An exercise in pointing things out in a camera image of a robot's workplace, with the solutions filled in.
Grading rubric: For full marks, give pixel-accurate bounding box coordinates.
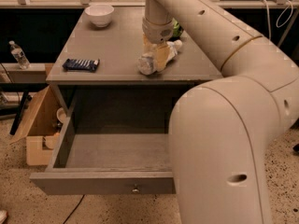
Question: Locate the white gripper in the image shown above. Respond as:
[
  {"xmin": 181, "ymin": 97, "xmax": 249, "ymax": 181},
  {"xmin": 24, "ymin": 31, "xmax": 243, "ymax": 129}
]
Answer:
[{"xmin": 142, "ymin": 18, "xmax": 173, "ymax": 72}]

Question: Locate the clear plastic bottle blue label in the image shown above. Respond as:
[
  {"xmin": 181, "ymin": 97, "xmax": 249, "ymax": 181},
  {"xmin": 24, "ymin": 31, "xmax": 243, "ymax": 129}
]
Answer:
[{"xmin": 137, "ymin": 40, "xmax": 182, "ymax": 76}]

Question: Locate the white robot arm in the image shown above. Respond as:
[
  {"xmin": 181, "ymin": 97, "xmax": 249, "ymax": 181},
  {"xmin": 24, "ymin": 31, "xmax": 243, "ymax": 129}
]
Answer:
[{"xmin": 143, "ymin": 0, "xmax": 299, "ymax": 224}]

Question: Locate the grey open top drawer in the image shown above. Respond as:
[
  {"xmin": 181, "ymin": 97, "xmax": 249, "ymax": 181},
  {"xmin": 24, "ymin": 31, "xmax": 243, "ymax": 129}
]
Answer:
[{"xmin": 30, "ymin": 106, "xmax": 175, "ymax": 195}]

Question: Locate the small water bottle on ledge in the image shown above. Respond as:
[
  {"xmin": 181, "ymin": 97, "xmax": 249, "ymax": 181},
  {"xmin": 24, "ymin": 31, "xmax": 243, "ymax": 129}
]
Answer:
[{"xmin": 9, "ymin": 40, "xmax": 30, "ymax": 70}]

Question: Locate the small metal drawer knob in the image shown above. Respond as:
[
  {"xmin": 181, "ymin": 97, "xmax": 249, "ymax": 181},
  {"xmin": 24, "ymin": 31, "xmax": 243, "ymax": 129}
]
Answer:
[{"xmin": 132, "ymin": 184, "xmax": 140, "ymax": 194}]

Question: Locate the green chip bag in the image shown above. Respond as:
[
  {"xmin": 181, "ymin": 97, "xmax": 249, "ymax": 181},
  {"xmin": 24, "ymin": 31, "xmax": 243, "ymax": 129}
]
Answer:
[{"xmin": 173, "ymin": 20, "xmax": 184, "ymax": 38}]

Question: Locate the grey cabinet table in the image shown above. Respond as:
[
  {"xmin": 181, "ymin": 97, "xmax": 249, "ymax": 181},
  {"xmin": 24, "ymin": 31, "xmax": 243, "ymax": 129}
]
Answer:
[{"xmin": 48, "ymin": 7, "xmax": 223, "ymax": 117}]

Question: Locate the white ceramic bowl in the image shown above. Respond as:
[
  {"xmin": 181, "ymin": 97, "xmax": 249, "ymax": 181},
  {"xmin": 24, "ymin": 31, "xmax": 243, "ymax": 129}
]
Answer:
[{"xmin": 84, "ymin": 5, "xmax": 114, "ymax": 28}]

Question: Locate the dark blue snack packet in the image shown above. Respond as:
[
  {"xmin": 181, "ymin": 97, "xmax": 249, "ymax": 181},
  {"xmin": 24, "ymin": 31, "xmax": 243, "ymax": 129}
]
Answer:
[{"xmin": 63, "ymin": 59, "xmax": 100, "ymax": 72}]

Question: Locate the metal stand right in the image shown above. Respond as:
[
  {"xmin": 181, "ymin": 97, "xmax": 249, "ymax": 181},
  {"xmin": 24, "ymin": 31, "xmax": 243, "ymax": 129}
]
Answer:
[{"xmin": 278, "ymin": 7, "xmax": 299, "ymax": 48}]

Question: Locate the open cardboard box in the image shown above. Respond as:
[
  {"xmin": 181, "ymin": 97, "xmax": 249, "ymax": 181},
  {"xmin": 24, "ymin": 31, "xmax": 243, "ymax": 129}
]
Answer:
[{"xmin": 11, "ymin": 86, "xmax": 61, "ymax": 166}]

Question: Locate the white cable loop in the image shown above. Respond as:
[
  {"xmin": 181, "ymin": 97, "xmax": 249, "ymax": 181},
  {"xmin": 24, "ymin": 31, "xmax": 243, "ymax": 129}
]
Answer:
[{"xmin": 260, "ymin": 0, "xmax": 295, "ymax": 42}]

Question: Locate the black floor cable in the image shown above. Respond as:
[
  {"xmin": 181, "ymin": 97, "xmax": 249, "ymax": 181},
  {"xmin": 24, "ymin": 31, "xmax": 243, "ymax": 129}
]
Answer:
[{"xmin": 62, "ymin": 194, "xmax": 86, "ymax": 224}]

